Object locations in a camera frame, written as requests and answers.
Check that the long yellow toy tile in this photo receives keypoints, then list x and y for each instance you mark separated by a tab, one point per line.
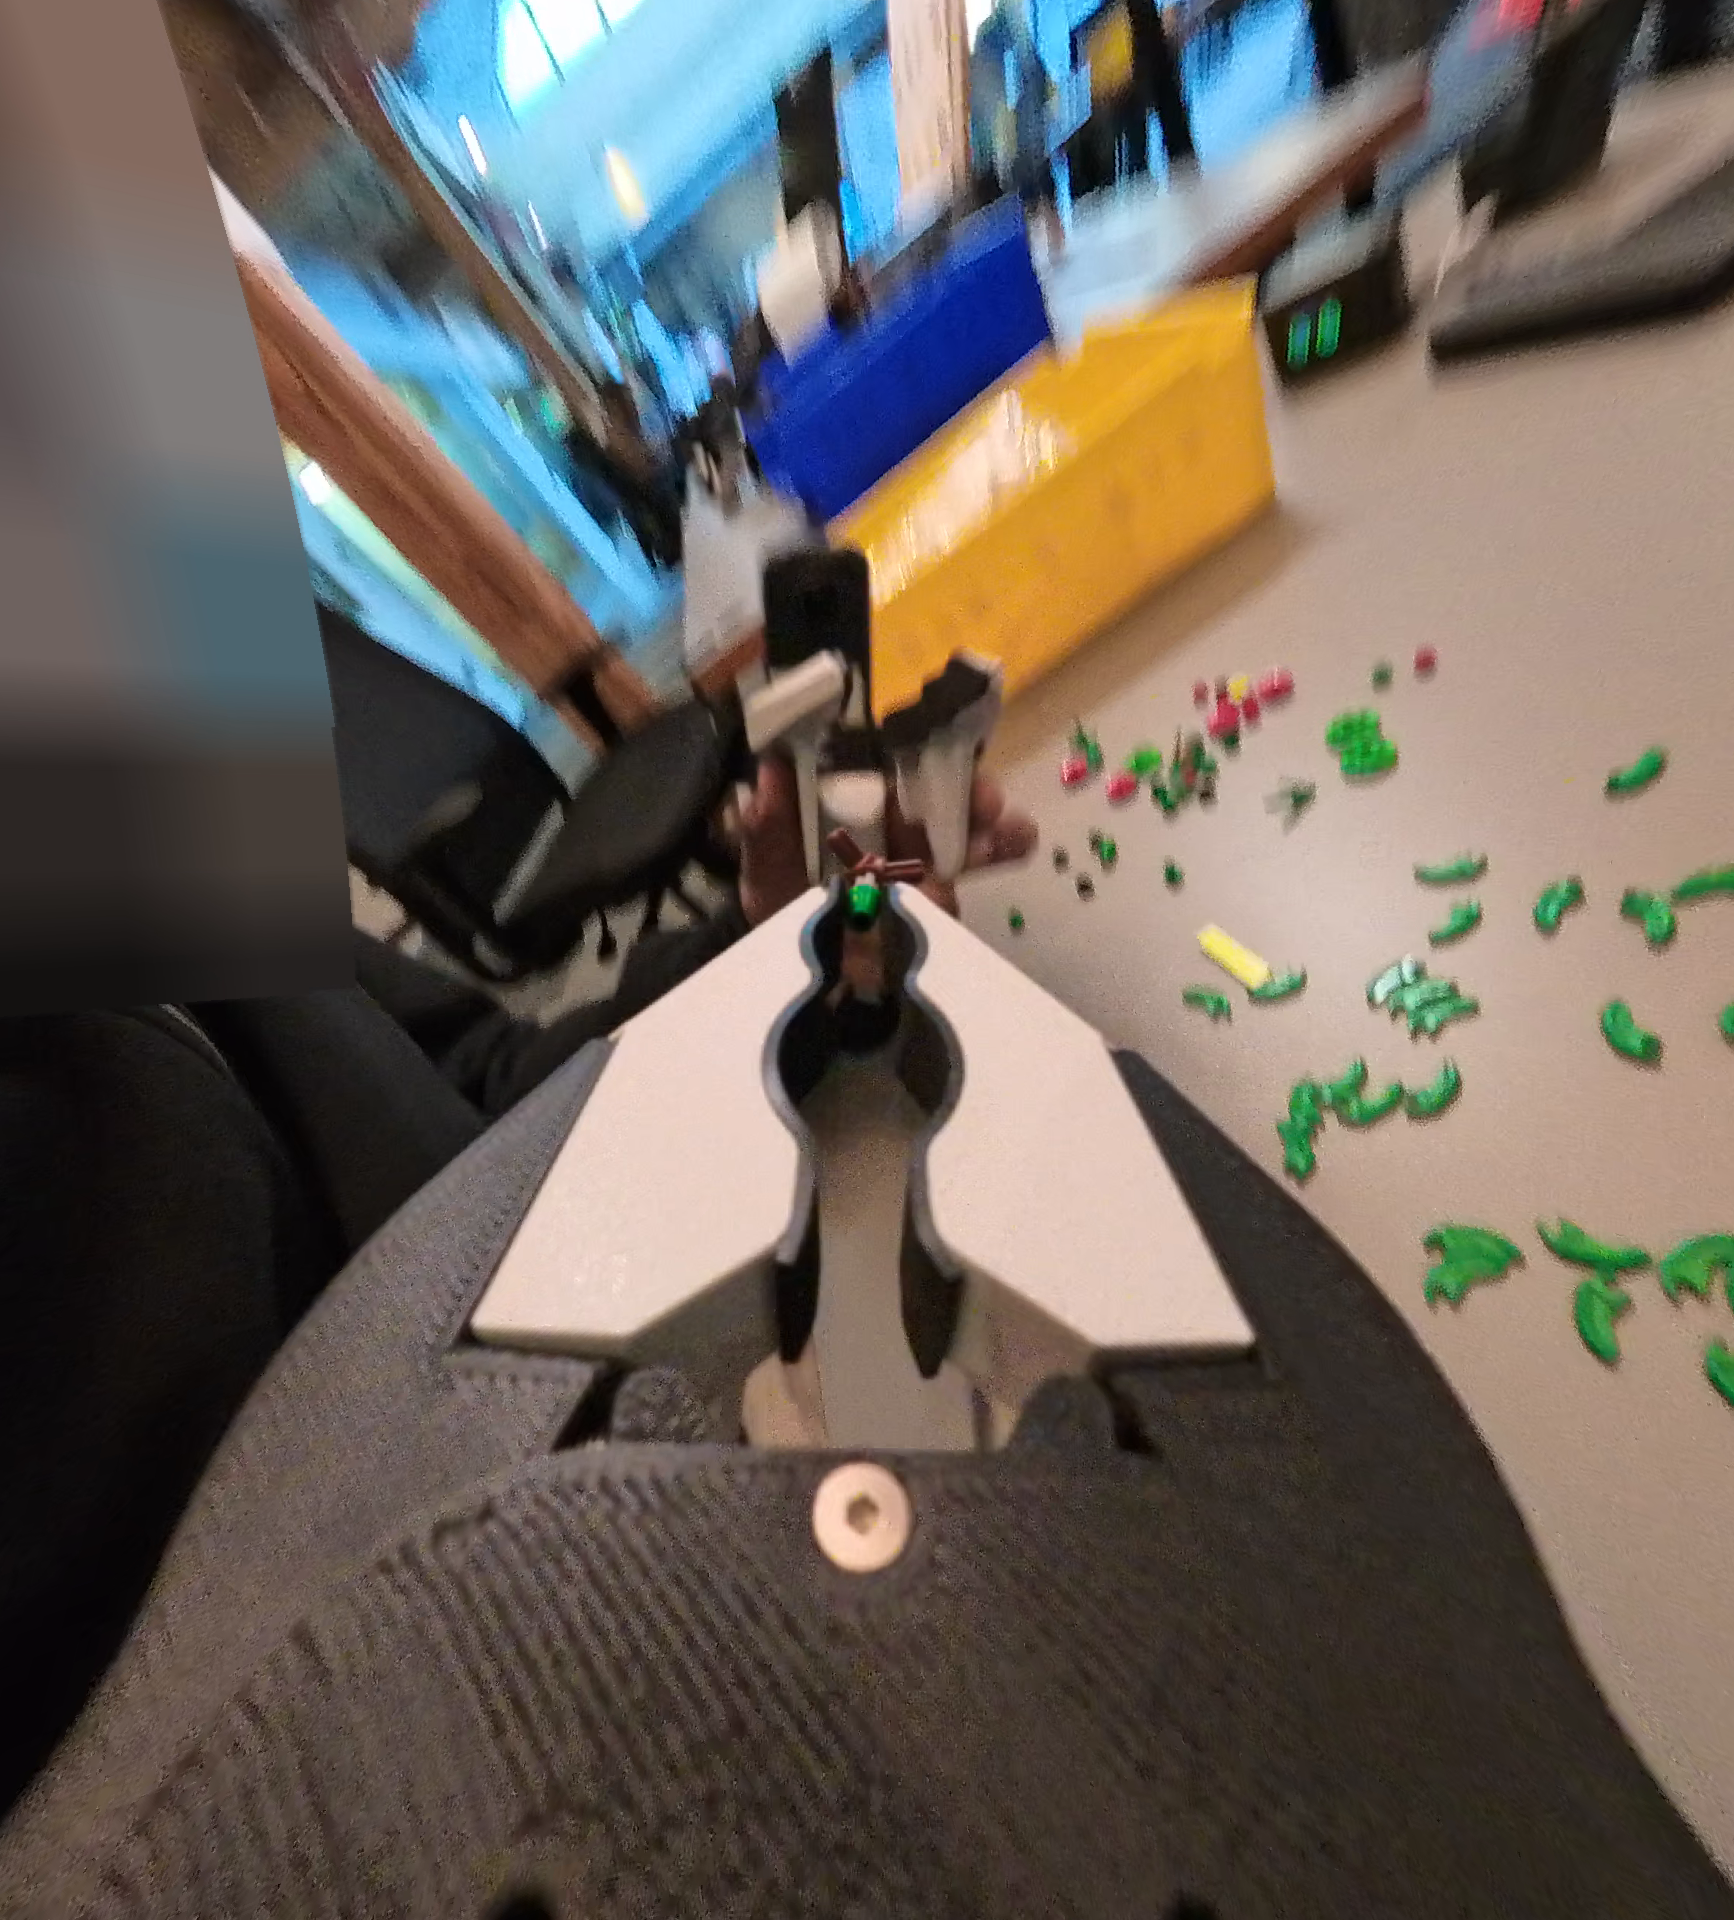
1234	952

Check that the black office chair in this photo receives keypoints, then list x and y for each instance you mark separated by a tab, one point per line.
627	812

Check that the brown toy branch piece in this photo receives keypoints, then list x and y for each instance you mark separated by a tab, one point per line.
867	866

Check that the green toy stalk piece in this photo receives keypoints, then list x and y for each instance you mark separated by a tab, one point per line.
862	901

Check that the blue plastic bin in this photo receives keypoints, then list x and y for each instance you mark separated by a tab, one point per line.
896	389

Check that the person's left hand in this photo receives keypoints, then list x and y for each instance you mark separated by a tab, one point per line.
776	866

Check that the green toy wheel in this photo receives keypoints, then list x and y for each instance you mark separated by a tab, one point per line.
1350	731
1366	753
1141	761

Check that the wooden post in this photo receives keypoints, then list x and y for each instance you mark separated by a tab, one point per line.
405	465

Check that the yellow plastic bin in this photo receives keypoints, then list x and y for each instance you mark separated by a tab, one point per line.
1078	497

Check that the black battery charger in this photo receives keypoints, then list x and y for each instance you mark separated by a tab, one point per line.
1336	318

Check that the black power bank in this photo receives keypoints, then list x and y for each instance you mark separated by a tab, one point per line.
1554	291

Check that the scatter of green toy leaves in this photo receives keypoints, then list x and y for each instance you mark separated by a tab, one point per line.
1466	1245

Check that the thin green toy stem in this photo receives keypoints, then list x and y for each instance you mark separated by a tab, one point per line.
1291	795

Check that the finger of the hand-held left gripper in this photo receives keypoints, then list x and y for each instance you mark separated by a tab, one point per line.
954	769
785	706

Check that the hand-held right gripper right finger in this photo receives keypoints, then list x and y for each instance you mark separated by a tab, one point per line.
1078	1200

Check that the person's black jacket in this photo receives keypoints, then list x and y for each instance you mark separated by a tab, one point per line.
87	1349

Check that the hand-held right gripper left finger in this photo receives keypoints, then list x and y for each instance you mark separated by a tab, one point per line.
643	1200

